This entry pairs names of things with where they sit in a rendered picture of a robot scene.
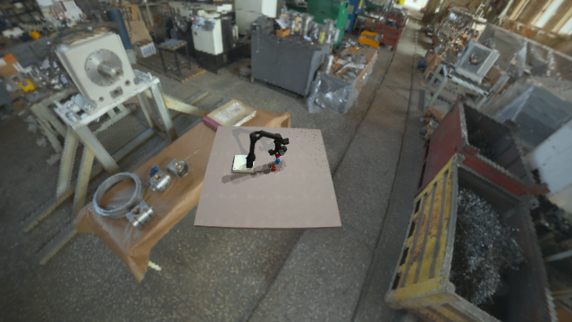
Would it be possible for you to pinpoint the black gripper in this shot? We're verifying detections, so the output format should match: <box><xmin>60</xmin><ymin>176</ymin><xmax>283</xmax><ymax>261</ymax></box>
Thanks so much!
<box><xmin>268</xmin><ymin>145</ymin><xmax>287</xmax><ymax>156</ymax></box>

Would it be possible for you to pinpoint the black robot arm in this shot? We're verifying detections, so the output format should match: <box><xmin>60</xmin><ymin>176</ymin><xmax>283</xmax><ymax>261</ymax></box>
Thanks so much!
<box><xmin>246</xmin><ymin>130</ymin><xmax>289</xmax><ymax>168</ymax></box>

